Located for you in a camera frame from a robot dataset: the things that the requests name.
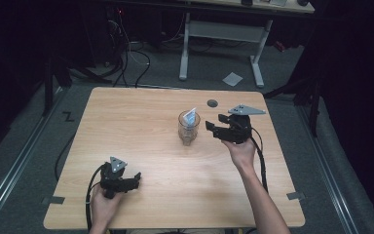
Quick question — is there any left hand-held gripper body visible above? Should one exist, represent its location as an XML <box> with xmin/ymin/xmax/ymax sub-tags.
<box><xmin>98</xmin><ymin>156</ymin><xmax>136</xmax><ymax>200</ymax></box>

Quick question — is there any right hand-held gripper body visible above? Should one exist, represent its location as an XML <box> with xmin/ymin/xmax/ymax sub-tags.
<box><xmin>219</xmin><ymin>103</ymin><xmax>267</xmax><ymax>145</ymax></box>

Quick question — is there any clear glass cup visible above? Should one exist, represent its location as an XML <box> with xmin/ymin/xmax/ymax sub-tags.
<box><xmin>177</xmin><ymin>109</ymin><xmax>202</xmax><ymax>147</ymax></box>

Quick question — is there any white toothpaste tube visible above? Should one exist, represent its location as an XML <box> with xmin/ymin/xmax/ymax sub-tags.
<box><xmin>181</xmin><ymin>107</ymin><xmax>199</xmax><ymax>130</ymax></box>

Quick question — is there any person's right hand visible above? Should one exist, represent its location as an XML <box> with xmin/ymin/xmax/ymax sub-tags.
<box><xmin>221</xmin><ymin>136</ymin><xmax>258</xmax><ymax>174</ymax></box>

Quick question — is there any person's left hand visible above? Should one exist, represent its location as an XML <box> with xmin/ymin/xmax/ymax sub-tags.
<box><xmin>90</xmin><ymin>184</ymin><xmax>125</xmax><ymax>231</ymax></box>

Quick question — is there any grey paper sheet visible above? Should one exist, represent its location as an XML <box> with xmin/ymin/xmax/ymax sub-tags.
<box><xmin>221</xmin><ymin>71</ymin><xmax>244</xmax><ymax>88</ymax></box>

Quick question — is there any grey tape strip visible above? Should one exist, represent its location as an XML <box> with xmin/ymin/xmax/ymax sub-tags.
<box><xmin>41</xmin><ymin>195</ymin><xmax>66</xmax><ymax>206</ymax></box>
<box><xmin>285</xmin><ymin>191</ymin><xmax>306</xmax><ymax>202</ymax></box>

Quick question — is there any black metal stand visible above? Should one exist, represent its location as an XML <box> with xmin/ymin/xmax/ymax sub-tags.
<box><xmin>262</xmin><ymin>73</ymin><xmax>323</xmax><ymax>138</ymax></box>
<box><xmin>41</xmin><ymin>57</ymin><xmax>114</xmax><ymax>117</ymax></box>

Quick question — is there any white-legged wooden desk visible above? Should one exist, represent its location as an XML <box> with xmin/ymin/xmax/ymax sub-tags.
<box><xmin>178</xmin><ymin>0</ymin><xmax>316</xmax><ymax>89</ymax></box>

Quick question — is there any small red object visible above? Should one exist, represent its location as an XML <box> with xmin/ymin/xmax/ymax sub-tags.
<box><xmin>274</xmin><ymin>40</ymin><xmax>287</xmax><ymax>54</ymax></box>

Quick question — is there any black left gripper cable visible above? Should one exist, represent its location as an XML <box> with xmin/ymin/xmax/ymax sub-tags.
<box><xmin>84</xmin><ymin>163</ymin><xmax>107</xmax><ymax>232</ymax></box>

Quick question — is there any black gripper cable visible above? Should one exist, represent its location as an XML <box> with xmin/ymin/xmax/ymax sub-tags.
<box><xmin>84</xmin><ymin>163</ymin><xmax>107</xmax><ymax>232</ymax></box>
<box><xmin>248</xmin><ymin>128</ymin><xmax>270</xmax><ymax>195</ymax></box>

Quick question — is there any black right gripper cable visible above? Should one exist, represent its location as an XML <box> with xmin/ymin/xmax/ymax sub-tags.
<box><xmin>248</xmin><ymin>128</ymin><xmax>270</xmax><ymax>195</ymax></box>

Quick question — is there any thin black floor cable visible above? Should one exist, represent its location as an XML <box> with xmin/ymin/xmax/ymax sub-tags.
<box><xmin>54</xmin><ymin>131</ymin><xmax>78</xmax><ymax>182</ymax></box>

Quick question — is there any black floor cable loop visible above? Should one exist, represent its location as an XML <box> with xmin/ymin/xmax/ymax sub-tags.
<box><xmin>133</xmin><ymin>50</ymin><xmax>152</xmax><ymax>89</ymax></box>

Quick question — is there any metal floor rail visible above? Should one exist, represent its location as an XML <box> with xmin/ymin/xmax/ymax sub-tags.
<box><xmin>296</xmin><ymin>104</ymin><xmax>360</xmax><ymax>234</ymax></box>
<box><xmin>0</xmin><ymin>85</ymin><xmax>66</xmax><ymax>234</ymax></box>

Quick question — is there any bundle of black cables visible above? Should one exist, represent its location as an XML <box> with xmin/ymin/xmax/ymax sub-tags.
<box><xmin>102</xmin><ymin>6</ymin><xmax>131</xmax><ymax>88</ymax></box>

